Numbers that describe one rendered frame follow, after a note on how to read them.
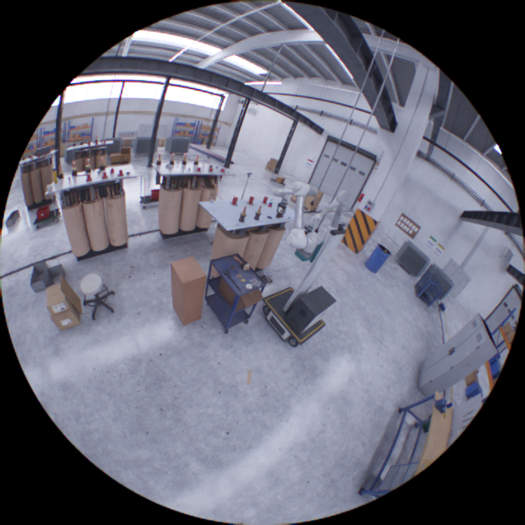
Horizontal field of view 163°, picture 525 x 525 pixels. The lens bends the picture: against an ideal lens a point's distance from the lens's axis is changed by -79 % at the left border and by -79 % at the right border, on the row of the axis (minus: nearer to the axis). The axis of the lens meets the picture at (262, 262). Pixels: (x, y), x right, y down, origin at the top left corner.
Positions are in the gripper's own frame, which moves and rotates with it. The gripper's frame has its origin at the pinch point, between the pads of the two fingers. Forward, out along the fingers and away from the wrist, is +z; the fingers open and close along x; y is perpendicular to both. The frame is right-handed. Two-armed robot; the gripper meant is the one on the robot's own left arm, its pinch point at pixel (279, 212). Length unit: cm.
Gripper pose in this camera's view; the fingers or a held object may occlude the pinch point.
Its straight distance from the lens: 281.0
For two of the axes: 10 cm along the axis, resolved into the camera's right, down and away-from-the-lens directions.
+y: -6.9, 2.4, -6.8
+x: 6.5, 6.2, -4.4
